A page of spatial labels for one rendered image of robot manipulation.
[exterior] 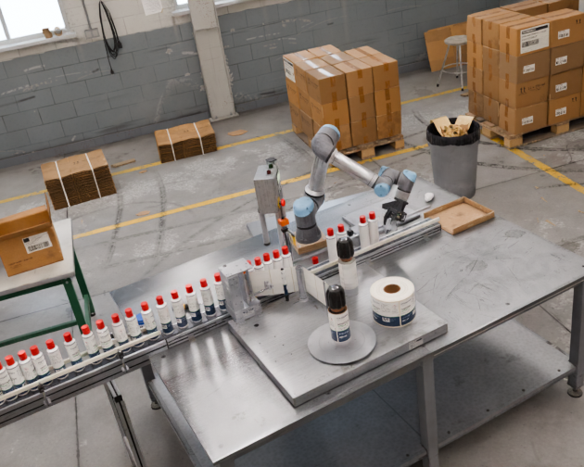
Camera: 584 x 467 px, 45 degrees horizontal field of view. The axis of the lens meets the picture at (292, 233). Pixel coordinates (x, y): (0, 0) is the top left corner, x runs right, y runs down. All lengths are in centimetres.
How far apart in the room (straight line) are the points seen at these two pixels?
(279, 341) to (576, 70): 477
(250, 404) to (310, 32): 656
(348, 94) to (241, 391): 427
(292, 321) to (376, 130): 403
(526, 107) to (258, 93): 349
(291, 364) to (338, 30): 652
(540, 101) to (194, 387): 486
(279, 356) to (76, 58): 599
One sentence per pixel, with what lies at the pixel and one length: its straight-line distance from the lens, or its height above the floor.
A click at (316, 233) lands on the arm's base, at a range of 395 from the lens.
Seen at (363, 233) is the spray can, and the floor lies 100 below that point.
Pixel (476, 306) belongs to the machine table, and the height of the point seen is 83.
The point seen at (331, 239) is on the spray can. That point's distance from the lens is 364.
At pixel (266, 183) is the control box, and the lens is 336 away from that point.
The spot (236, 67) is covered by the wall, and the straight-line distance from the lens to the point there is 884.
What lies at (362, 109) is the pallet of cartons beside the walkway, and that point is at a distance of 696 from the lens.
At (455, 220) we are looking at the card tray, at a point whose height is 83.
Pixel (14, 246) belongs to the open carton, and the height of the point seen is 96.
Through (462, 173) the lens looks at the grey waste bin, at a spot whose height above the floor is 27.
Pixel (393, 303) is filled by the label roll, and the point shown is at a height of 101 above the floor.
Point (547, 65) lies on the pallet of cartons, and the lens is 701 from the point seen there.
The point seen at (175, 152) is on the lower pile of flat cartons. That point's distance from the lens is 781.
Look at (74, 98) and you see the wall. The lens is 870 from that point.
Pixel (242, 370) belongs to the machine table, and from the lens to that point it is 321.
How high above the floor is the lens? 284
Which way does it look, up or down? 29 degrees down
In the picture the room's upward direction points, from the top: 9 degrees counter-clockwise
